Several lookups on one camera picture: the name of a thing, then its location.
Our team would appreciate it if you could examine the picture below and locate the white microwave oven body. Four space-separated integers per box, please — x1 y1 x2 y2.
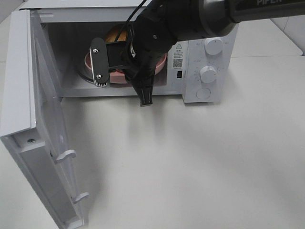
22 0 237 103

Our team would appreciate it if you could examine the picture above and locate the toy burger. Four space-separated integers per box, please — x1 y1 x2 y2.
104 24 127 42

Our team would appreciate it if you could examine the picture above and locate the white microwave door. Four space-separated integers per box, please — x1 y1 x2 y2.
0 10 89 229

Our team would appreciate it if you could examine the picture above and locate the white microwave knob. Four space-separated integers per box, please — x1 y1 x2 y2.
200 66 217 83
204 38 224 55

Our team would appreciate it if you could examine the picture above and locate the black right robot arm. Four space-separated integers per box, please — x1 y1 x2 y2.
90 0 305 106

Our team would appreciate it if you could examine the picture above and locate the pink round plate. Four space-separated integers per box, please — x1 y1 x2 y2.
84 53 167 84

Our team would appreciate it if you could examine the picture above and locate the glass microwave turntable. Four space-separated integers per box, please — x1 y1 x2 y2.
76 66 94 84

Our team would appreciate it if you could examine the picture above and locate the round white door release button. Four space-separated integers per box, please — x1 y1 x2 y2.
196 88 211 100

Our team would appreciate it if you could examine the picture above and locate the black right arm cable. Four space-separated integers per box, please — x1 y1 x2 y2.
114 0 148 46

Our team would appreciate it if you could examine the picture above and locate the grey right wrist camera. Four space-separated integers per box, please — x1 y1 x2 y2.
95 82 110 88

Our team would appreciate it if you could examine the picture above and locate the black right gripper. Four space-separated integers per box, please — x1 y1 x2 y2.
90 38 157 107

